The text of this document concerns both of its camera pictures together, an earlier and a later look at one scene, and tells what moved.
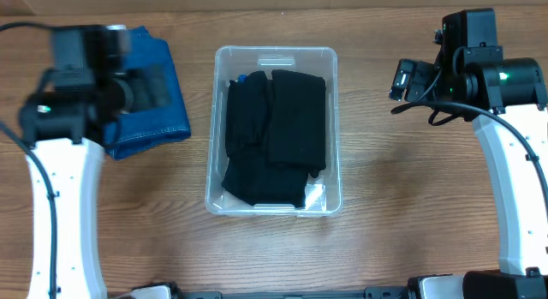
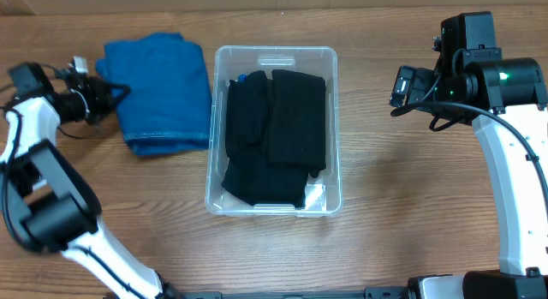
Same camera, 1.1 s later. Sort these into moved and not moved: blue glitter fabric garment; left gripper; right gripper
Moved: left gripper
Not moved: right gripper; blue glitter fabric garment
